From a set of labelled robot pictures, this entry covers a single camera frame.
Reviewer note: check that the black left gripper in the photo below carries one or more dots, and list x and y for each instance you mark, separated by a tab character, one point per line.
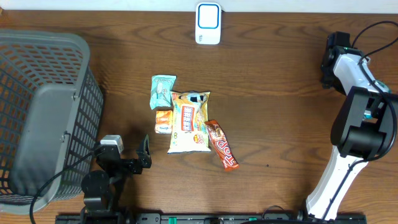
143	158

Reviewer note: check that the small orange candy box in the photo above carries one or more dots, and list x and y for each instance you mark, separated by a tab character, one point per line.
163	122

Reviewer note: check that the teal snack packet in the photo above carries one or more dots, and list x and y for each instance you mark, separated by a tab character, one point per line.
160	95

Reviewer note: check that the orange Toppo snack box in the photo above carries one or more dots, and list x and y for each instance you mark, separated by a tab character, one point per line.
221	145

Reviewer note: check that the blue mouthwash bottle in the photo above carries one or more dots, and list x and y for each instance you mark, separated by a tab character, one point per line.
383	86

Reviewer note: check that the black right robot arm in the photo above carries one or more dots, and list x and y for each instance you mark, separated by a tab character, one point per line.
363	131

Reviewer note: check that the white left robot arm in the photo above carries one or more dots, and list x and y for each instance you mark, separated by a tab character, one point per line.
102	188

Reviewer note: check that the grey plastic shopping basket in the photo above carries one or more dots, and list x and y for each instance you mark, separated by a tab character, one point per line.
51	107

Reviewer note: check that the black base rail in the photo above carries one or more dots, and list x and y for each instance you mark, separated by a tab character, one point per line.
156	218

